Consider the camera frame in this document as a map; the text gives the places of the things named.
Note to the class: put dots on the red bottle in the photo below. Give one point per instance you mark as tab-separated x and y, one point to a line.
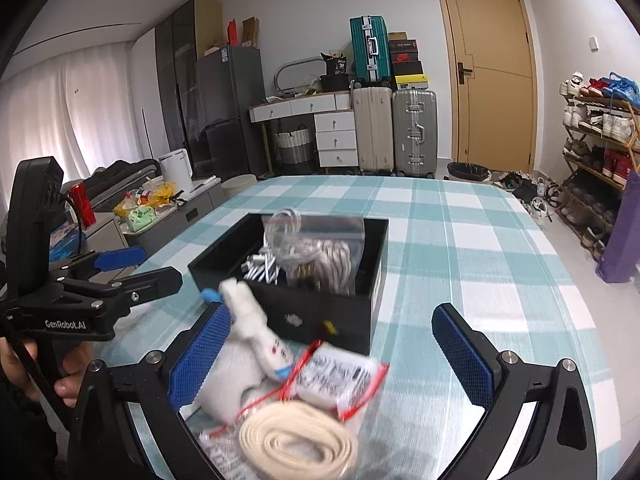
79	197

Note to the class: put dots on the white drawer desk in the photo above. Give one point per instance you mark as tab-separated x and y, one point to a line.
334	124

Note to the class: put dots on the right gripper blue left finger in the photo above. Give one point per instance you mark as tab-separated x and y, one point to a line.
161	383

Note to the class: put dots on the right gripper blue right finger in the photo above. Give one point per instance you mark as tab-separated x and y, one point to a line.
559	442

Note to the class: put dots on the flat white plastic packet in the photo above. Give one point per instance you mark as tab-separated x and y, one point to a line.
222	448

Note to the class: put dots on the white plush toy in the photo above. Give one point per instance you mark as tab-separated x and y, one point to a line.
252	353

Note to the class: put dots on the white curtain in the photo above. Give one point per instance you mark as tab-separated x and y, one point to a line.
76	107

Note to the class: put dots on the stacked shoe boxes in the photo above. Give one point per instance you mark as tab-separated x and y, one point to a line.
406	63

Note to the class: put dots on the woven laundry basket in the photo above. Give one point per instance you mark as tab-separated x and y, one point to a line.
294	148

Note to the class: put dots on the round grey stool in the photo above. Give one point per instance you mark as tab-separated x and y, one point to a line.
236	185

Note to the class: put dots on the teal plaid tablecloth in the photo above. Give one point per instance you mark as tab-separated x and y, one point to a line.
471	245

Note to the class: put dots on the dark refrigerator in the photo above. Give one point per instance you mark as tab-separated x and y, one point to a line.
230	82

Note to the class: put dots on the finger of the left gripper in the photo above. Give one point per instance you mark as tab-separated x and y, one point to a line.
141	288
93	263

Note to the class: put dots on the teal suitcase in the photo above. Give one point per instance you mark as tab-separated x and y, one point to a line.
371	50

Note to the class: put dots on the silver suitcase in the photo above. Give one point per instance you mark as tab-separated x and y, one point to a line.
415	132

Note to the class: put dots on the black wardrobe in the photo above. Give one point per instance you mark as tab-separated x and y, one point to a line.
181	40

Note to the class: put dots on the red-edged packet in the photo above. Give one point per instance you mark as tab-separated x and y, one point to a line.
334	380

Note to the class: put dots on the beige suitcase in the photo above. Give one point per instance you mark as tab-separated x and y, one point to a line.
374	128

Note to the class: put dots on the white air purifier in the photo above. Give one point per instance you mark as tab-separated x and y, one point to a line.
176	167

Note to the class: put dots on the black storage box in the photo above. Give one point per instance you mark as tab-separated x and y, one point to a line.
303	309

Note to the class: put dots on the shoe rack with shoes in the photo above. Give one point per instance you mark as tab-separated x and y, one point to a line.
601	150

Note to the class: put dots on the wooden door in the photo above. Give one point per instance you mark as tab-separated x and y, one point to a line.
493	79

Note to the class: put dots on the grey side cabinet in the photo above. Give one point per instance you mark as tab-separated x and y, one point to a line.
109	233

